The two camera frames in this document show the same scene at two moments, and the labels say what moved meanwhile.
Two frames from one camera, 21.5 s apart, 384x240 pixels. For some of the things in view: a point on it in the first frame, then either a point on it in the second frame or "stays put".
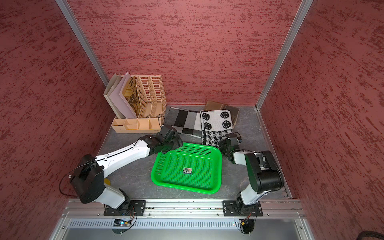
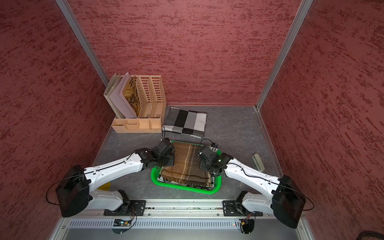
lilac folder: x=122 y=109 stays put
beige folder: x=114 y=82 stays put
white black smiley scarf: x=216 y=124 → x=198 y=186
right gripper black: x=220 y=143 → x=202 y=166
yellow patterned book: x=131 y=96 stays put
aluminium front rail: x=183 y=209 stays put
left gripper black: x=177 y=143 → x=170 y=162
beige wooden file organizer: x=152 y=98 stays put
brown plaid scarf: x=234 y=112 → x=186 y=168
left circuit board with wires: x=119 y=222 stays put
